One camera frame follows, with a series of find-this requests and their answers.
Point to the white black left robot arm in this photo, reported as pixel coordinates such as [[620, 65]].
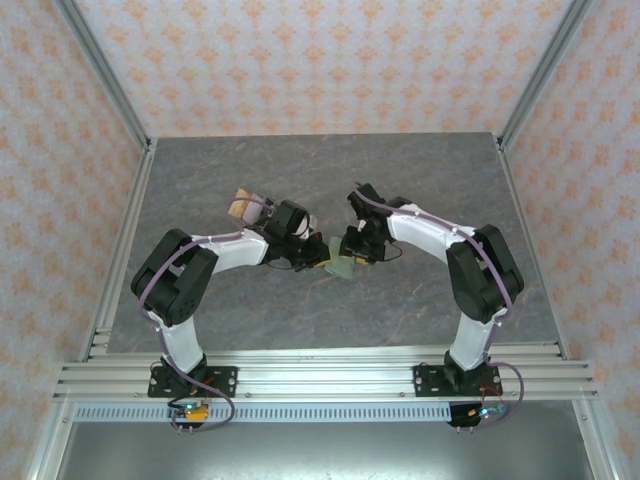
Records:
[[235, 252]]

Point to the circuit board with green light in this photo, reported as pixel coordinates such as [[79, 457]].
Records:
[[487, 412]]

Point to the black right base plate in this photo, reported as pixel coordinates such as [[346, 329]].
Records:
[[425, 382]]

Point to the aluminium side rail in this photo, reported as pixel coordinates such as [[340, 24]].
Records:
[[125, 235], [524, 225]]

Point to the aluminium frame post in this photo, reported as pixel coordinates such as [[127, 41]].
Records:
[[100, 70], [545, 65]]

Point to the green card holder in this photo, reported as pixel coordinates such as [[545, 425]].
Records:
[[340, 265]]

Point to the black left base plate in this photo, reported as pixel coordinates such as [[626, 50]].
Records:
[[227, 382]]

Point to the narrow aluminium cross rail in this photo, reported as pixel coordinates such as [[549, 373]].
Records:
[[325, 354]]

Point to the circuit board with yellow connector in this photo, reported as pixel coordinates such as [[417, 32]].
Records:
[[192, 412]]

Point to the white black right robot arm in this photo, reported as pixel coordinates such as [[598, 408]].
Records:
[[425, 235]]

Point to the wide aluminium base beam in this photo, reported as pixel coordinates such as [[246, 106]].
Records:
[[325, 382]]

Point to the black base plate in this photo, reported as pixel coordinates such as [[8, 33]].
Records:
[[227, 382], [425, 382]]

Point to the aluminium frame leg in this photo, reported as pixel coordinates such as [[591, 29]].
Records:
[[597, 450], [49, 450]]

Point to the grey metal sheet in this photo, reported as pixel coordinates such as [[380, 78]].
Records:
[[320, 450]]

